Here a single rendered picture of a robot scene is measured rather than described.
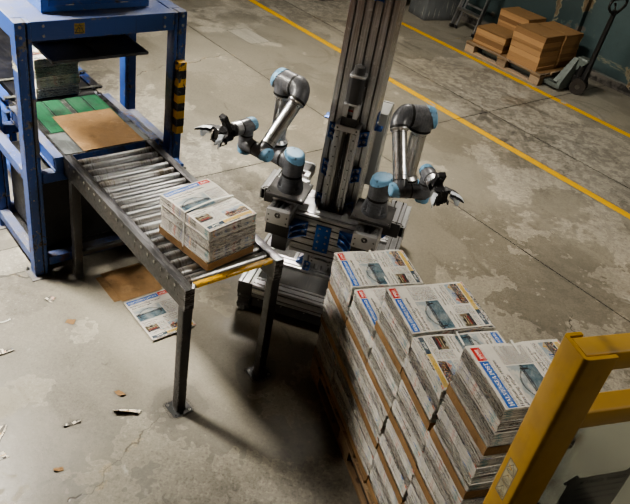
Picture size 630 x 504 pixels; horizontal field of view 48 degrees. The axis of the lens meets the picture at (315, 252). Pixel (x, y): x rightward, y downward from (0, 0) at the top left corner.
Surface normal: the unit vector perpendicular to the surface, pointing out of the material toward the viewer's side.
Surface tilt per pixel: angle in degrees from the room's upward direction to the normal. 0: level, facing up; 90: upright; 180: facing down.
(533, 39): 90
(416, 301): 1
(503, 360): 1
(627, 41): 90
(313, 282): 0
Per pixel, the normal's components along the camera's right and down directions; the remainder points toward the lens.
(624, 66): -0.77, 0.25
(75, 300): 0.16, -0.81
